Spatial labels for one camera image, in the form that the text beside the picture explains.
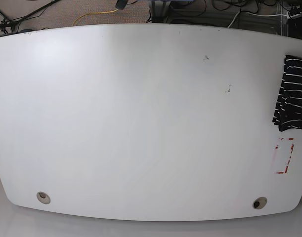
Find navy white striped T-shirt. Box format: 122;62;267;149
272;55;302;132

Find red tape corner marks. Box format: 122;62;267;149
272;138;295;174

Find white power strip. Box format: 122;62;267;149
287;4;302;19

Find aluminium frame base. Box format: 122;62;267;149
148;0;198;24

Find yellow floor cable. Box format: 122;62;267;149
72;8;118;27

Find left table cable grommet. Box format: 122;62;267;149
37;192;50;204

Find table cable grommet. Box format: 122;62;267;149
37;192;50;204
253;197;267;210

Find right table cable grommet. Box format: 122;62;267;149
253;197;267;210

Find white floor cable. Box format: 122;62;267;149
227;11;289;28

